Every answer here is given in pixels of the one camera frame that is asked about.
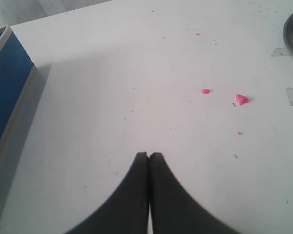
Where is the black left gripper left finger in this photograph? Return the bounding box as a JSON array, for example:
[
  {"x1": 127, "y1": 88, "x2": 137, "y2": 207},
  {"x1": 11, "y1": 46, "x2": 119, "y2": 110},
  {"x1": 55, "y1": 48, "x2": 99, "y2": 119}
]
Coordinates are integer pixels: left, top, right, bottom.
[{"x1": 68, "y1": 152, "x2": 149, "y2": 234}]

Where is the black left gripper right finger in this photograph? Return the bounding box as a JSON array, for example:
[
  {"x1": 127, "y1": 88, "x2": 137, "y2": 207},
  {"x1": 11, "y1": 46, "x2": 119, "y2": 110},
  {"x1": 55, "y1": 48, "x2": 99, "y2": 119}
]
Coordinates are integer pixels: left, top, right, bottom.
[{"x1": 149, "y1": 153, "x2": 237, "y2": 234}]

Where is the small pink crumb on table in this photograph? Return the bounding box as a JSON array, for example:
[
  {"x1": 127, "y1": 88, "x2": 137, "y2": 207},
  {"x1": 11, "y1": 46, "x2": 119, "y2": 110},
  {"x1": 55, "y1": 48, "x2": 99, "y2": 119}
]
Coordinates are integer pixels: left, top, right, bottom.
[{"x1": 201, "y1": 89, "x2": 210, "y2": 94}]

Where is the pink clay crumb on table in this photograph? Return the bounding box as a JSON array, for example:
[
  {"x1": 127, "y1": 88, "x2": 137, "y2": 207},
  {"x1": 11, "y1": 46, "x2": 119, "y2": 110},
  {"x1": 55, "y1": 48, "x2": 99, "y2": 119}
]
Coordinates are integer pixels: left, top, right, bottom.
[{"x1": 235, "y1": 94, "x2": 249, "y2": 105}]

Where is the blue white-edged board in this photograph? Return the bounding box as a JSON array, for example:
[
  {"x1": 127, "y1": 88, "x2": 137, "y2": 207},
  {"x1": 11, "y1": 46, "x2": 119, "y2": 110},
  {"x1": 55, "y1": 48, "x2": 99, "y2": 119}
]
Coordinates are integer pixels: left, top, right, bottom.
[{"x1": 0, "y1": 26, "x2": 36, "y2": 154}]

